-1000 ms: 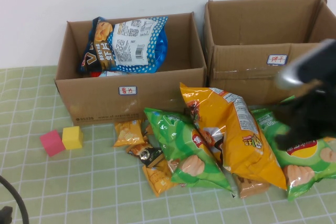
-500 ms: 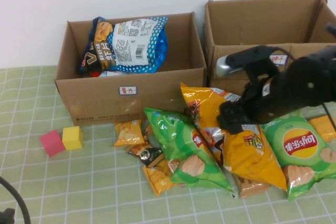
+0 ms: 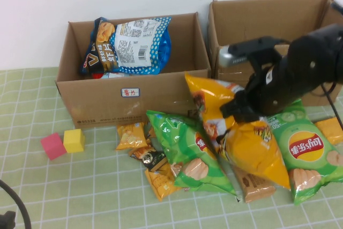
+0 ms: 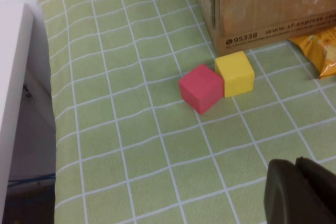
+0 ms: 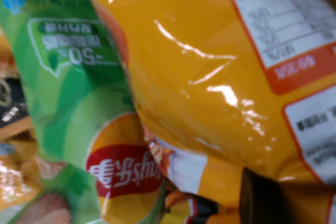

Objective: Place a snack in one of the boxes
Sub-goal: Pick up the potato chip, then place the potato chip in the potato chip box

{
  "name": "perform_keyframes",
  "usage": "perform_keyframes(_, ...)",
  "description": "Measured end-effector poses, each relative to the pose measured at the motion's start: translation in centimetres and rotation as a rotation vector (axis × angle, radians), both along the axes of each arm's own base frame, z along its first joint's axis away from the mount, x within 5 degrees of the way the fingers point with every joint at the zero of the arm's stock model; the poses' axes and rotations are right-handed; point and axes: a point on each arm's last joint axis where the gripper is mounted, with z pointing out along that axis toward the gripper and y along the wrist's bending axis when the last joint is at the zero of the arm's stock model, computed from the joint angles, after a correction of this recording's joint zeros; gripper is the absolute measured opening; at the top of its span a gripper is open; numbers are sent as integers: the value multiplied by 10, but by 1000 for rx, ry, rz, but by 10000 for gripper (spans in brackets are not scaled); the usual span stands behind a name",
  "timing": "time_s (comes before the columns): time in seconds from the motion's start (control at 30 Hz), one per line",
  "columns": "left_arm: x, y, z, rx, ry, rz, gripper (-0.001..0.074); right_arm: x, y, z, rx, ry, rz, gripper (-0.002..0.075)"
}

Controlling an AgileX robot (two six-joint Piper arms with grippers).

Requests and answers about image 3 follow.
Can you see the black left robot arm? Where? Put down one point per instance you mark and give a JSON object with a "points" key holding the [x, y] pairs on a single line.
{"points": [[6, 221]]}

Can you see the green Lay's chips bag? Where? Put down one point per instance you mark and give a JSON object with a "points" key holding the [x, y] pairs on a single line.
{"points": [[182, 143], [305, 148]]}

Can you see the white label with red writing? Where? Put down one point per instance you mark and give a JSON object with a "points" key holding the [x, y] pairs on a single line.
{"points": [[130, 92]]}

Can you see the pink foam cube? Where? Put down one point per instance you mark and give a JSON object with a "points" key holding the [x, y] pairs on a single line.
{"points": [[53, 146]]}

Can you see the large taped cardboard box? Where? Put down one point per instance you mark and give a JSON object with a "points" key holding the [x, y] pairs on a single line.
{"points": [[241, 20]]}

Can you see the white blue polka dot bag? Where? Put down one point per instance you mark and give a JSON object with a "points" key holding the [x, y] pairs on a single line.
{"points": [[134, 44]]}

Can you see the yellow biscuit packet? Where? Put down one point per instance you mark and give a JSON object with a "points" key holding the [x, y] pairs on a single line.
{"points": [[160, 183]]}

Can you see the cardboard box with F2 print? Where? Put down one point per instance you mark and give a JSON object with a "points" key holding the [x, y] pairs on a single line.
{"points": [[160, 92]]}

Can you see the small orange snack packet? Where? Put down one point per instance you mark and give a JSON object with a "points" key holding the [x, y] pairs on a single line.
{"points": [[152, 132]]}

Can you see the large yellow chips bag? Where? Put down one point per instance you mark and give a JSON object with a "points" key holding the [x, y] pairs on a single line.
{"points": [[254, 154]]}

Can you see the green checked tablecloth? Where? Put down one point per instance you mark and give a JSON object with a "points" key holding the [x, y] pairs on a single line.
{"points": [[80, 199]]}

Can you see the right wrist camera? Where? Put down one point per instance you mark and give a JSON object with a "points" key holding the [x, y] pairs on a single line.
{"points": [[241, 49]]}

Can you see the small yellow cracker packet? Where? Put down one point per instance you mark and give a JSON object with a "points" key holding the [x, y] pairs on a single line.
{"points": [[131, 137]]}

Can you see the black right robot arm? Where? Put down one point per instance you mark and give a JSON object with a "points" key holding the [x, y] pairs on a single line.
{"points": [[321, 57]]}

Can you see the dark blue shrimp chips bag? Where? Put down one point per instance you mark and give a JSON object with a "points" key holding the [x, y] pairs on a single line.
{"points": [[99, 57]]}

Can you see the black brown snack packet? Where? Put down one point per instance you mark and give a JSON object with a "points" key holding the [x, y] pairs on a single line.
{"points": [[150, 158]]}

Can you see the pale blue snack bag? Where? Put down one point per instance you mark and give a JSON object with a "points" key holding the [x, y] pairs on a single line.
{"points": [[115, 74]]}

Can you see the yellow foam cube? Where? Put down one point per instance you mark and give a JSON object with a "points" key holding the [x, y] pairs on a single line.
{"points": [[73, 141]]}

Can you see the orange biscuit packet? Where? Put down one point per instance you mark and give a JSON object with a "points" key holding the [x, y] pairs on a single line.
{"points": [[331, 131]]}

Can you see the brown wafer bar packet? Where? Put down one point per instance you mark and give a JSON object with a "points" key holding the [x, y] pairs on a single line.
{"points": [[254, 186]]}

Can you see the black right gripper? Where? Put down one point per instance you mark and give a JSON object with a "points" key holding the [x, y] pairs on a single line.
{"points": [[273, 92]]}

